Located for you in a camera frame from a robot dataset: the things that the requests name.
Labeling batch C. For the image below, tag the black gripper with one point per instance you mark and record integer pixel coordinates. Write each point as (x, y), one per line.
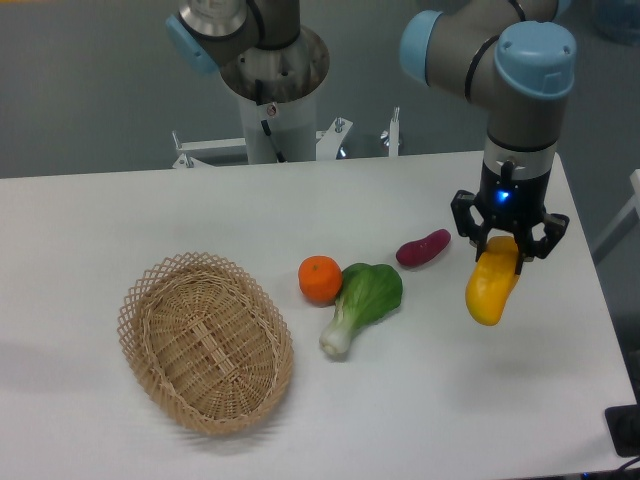
(509, 205)

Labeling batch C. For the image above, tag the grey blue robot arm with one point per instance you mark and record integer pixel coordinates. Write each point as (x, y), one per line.
(508, 57)

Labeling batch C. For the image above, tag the purple sweet potato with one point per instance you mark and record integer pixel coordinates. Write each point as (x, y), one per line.
(419, 252)

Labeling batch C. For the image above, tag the white furniture leg right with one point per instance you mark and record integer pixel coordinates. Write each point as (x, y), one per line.
(619, 226)

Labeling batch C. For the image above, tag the green bok choy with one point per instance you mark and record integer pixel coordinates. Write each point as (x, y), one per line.
(368, 293)

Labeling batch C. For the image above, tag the orange tangerine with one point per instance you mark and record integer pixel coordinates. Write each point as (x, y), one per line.
(320, 279)

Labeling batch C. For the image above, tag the black box at edge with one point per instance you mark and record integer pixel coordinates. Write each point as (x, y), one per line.
(623, 425)

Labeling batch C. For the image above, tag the woven wicker basket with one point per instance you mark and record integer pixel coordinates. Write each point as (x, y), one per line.
(206, 343)

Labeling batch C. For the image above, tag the white pedestal base frame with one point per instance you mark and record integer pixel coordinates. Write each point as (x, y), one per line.
(329, 145)

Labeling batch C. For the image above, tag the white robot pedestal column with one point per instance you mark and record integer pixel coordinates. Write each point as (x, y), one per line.
(279, 132)

